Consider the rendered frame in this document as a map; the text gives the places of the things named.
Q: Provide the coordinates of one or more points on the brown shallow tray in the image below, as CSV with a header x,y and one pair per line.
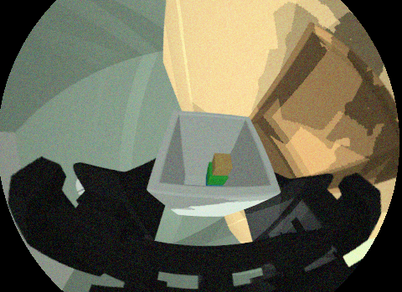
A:
x,y
327,111

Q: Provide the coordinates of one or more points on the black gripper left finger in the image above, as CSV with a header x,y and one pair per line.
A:
x,y
129,187

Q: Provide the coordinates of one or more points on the green block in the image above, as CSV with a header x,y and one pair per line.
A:
x,y
215,180

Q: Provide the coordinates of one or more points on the small tan block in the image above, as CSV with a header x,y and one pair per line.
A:
x,y
221,166

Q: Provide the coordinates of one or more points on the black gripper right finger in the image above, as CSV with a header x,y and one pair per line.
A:
x,y
265,215

